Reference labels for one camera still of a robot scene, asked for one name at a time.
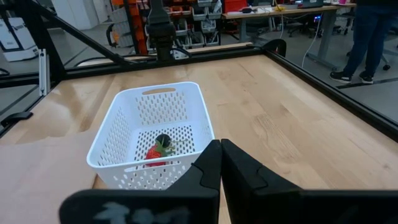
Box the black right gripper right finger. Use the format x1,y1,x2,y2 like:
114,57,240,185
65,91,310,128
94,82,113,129
221,138,398,224

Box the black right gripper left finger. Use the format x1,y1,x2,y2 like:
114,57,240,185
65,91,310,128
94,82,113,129
58,139,223,224

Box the red strawberry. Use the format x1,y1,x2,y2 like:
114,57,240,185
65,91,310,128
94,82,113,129
144,136,189,168

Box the dark red cherry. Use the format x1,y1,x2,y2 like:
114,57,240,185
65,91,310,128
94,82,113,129
155,133,172,149

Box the white perforated plastic basket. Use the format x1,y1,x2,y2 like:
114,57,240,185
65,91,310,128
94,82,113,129
86,81,216,191

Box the wooden top desk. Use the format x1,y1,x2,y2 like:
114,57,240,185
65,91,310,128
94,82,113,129
221,2,358,71

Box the orange storage rack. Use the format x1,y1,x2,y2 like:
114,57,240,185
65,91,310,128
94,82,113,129
110,0,224,57

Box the person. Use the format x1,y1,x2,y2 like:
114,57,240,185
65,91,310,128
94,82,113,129
328,0,398,85

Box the silver aluminium extrusion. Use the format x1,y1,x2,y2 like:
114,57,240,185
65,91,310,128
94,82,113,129
38,48,51,96

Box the red storage bin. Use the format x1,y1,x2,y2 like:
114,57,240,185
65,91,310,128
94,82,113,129
223,0,249,13

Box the white machine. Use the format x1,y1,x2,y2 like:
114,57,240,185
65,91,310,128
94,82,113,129
0,17,40,62

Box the black aluminium table frame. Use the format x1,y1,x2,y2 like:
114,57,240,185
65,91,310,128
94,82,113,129
0,0,398,142

